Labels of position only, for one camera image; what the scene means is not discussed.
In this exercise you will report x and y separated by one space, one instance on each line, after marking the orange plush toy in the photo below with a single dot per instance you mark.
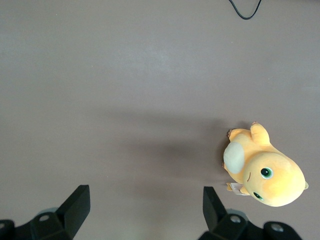
272 175

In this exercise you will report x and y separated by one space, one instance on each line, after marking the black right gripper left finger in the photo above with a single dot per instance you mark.
72 212

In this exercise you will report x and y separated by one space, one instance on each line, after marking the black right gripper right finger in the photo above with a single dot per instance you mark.
215 215

